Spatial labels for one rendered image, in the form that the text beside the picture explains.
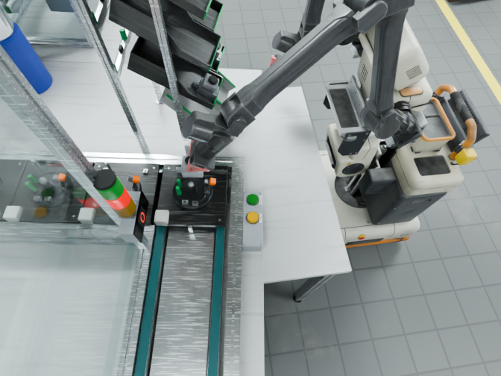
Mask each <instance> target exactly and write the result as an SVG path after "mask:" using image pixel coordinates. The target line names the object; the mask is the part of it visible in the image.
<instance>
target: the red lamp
mask: <svg viewBox="0 0 501 376"><path fill-rule="evenodd" d="M104 200H105V201H106V202H107V203H108V204H109V205H110V206H111V207H112V208H113V209H115V210H120V209H123V208H125V207H126V206H128V205H129V203H130V195H129V194H128V192H127V190H126V189H125V187H124V192H123V194H122V196H121V197H119V198H118V199H116V200H113V201H108V200H106V199H104Z"/></svg>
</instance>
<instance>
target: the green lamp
mask: <svg viewBox="0 0 501 376"><path fill-rule="evenodd" d="M116 177H117V176H116ZM96 190H97V191H98V192H99V194H100V195H101V196H102V197H103V198H104V199H106V200H108V201H113V200H116V199H118V198H119V197H121V196H122V194H123V192H124V186H123V184H122V182H121V181H120V180H119V178H118V177H117V179H116V182H115V184H114V185H113V186H112V187H111V188H109V189H106V190H99V189H96Z"/></svg>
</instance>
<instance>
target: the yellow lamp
mask: <svg viewBox="0 0 501 376"><path fill-rule="evenodd" d="M113 210H114V211H115V212H116V214H117V215H118V216H120V217H122V218H127V217H129V216H132V215H133V214H134V212H135V211H136V204H135V203H134V201H133V199H132V198H131V197H130V203H129V205H128V206H126V207H125V208H123V209H120V210H115V209H113Z"/></svg>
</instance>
